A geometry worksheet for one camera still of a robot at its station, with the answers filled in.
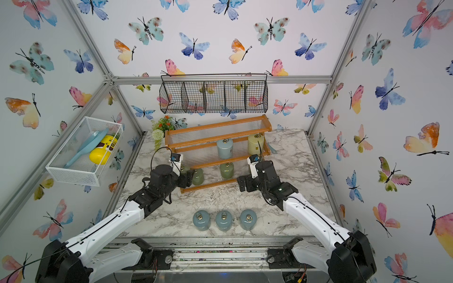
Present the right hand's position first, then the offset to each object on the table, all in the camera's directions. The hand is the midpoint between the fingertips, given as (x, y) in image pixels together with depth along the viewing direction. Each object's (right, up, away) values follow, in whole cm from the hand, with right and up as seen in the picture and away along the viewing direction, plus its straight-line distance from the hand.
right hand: (248, 175), depth 80 cm
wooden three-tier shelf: (-22, +14, -3) cm, 26 cm away
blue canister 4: (-11, +12, +3) cm, 16 cm away
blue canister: (-21, -19, -4) cm, 28 cm away
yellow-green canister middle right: (+4, +14, +6) cm, 16 cm away
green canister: (-28, +3, -4) cm, 28 cm away
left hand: (-28, +3, +1) cm, 28 cm away
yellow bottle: (-59, +9, -11) cm, 60 cm away
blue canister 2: (-11, -19, -3) cm, 22 cm away
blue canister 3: (0, -19, -4) cm, 19 cm away
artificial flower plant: (-46, +27, +24) cm, 59 cm away
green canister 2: (-24, -2, +9) cm, 26 cm away
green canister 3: (-10, +1, +12) cm, 16 cm away
